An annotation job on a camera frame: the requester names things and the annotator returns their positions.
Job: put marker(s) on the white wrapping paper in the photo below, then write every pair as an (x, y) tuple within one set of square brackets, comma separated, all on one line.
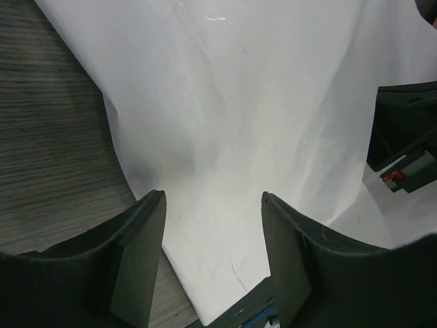
[(216, 102)]

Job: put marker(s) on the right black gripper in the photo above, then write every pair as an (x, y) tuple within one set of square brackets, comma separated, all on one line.
[(402, 148)]

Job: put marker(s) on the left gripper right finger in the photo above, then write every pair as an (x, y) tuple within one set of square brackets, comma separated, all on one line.
[(322, 278)]

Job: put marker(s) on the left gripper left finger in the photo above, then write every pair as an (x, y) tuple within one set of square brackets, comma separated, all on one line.
[(104, 277)]

